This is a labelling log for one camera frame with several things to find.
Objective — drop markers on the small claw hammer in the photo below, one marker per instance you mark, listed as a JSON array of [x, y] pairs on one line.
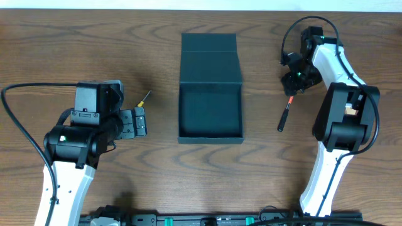
[[284, 116]]

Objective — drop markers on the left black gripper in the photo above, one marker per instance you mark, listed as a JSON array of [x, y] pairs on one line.
[[126, 123]]

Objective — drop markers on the black yellow screwdriver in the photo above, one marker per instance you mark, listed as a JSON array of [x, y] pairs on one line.
[[141, 103]]

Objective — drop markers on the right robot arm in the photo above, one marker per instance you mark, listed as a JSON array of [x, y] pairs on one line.
[[346, 119]]

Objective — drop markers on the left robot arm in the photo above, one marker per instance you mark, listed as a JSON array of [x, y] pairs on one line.
[[75, 144]]

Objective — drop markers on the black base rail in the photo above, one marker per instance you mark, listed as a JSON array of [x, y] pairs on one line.
[[111, 215]]

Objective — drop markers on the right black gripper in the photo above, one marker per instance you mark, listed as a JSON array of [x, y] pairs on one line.
[[291, 86]]

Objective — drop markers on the orange scraper wooden handle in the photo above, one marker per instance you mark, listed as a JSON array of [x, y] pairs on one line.
[[350, 111]]

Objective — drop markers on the dark green open gift box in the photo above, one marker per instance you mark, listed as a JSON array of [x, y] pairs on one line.
[[210, 90]]

